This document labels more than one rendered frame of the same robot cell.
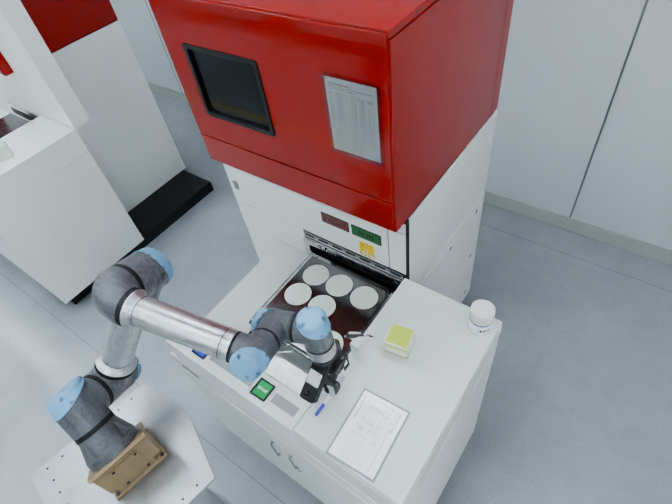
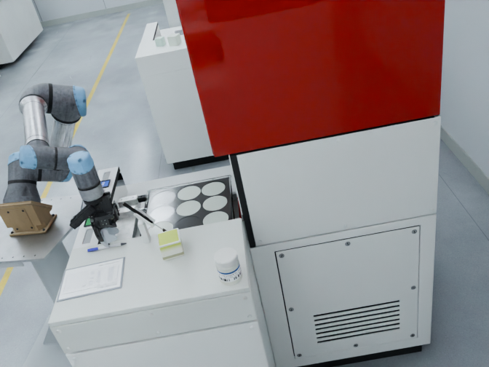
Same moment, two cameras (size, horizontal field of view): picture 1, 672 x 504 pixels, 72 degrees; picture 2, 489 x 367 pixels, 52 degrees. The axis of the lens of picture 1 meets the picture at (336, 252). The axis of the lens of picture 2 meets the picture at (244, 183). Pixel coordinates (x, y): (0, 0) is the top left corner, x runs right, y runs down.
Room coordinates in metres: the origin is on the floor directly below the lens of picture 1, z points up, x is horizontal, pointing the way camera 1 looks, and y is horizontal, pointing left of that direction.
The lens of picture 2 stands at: (0.07, -1.32, 2.03)
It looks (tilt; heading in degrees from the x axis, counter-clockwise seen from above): 33 degrees down; 49
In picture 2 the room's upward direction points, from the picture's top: 12 degrees counter-clockwise
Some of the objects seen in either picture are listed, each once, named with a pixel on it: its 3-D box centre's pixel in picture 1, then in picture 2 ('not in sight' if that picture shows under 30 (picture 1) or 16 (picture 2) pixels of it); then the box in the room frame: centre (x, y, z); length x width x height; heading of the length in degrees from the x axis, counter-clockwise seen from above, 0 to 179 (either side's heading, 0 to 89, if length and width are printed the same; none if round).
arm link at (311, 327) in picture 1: (314, 329); (83, 170); (0.62, 0.09, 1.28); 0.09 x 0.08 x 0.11; 68
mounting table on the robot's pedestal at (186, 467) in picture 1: (137, 476); (34, 237); (0.55, 0.74, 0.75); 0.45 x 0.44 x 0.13; 128
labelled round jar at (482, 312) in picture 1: (481, 317); (228, 266); (0.73, -0.39, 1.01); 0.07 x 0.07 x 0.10
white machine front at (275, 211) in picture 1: (311, 223); (235, 148); (1.26, 0.07, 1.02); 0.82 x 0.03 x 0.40; 47
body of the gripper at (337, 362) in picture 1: (327, 361); (101, 210); (0.62, 0.07, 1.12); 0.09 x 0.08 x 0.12; 137
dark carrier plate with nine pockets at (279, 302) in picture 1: (321, 306); (188, 208); (0.96, 0.08, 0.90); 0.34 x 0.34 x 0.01; 47
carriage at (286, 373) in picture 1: (279, 372); (126, 229); (0.76, 0.25, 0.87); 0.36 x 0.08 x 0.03; 47
